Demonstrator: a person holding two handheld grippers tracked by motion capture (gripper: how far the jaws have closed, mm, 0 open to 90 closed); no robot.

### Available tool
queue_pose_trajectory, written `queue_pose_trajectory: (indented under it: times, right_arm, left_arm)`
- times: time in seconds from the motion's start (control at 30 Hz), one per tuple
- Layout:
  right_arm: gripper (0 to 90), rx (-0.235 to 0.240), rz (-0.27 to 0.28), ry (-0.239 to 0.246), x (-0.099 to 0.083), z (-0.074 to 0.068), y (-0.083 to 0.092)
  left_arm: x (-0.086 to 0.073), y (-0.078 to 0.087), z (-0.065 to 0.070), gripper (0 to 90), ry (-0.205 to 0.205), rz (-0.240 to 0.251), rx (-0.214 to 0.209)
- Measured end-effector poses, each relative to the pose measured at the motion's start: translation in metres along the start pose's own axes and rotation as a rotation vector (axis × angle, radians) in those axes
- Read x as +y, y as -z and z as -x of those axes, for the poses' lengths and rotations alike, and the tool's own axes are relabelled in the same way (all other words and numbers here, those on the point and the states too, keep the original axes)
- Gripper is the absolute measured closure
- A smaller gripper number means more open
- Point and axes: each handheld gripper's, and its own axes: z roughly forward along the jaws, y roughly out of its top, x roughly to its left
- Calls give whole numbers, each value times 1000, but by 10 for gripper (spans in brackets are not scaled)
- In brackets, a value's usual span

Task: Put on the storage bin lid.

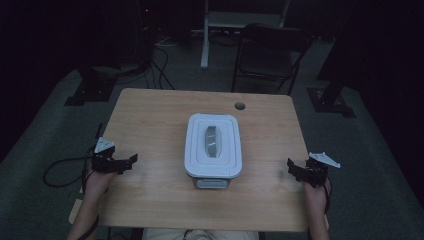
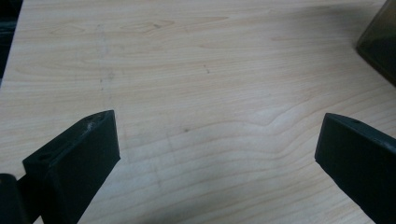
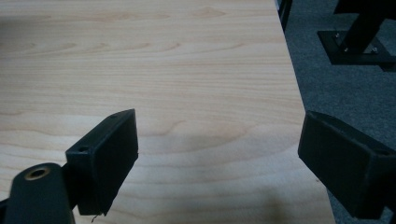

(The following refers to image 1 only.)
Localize clear plastic storage box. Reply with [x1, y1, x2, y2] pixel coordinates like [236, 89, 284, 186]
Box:
[193, 174, 232, 190]

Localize white metal desk frame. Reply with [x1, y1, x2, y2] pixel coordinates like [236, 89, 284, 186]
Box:
[200, 0, 291, 70]

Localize person's right hand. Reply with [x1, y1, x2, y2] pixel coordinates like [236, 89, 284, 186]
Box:
[304, 178, 332, 214]

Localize black stand with base plate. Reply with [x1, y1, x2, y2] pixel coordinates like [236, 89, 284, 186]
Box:
[64, 64, 118, 108]
[306, 33, 358, 119]

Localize black folding chair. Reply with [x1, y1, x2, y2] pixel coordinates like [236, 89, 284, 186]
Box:
[231, 23, 314, 97]

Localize black floor cable loop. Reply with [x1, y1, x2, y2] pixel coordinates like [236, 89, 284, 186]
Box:
[42, 154, 96, 188]

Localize dark equipment tower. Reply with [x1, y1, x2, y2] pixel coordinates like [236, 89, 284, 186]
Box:
[133, 0, 158, 69]

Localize white storage box lid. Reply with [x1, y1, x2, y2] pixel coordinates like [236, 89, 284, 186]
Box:
[183, 113, 243, 180]

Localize black cables behind table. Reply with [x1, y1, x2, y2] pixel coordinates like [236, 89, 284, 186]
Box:
[116, 33, 177, 91]

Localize hand-held gripper black cable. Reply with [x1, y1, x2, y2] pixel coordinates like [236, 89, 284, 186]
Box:
[320, 179, 333, 215]
[77, 146, 101, 240]

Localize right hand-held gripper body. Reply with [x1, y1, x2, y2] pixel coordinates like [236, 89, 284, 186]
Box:
[301, 152, 342, 188]

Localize person's left hand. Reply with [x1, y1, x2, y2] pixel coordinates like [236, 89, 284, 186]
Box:
[83, 169, 116, 198]

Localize left hand-held gripper black cable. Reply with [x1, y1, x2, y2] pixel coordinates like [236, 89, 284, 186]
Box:
[77, 146, 101, 240]

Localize person's beige trousers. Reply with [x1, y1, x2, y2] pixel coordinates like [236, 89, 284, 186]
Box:
[141, 227, 260, 240]

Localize right hand-held gripper black cable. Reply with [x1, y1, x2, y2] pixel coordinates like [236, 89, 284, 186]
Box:
[320, 179, 333, 215]

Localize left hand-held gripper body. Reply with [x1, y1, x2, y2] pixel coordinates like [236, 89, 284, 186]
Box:
[91, 137, 123, 175]

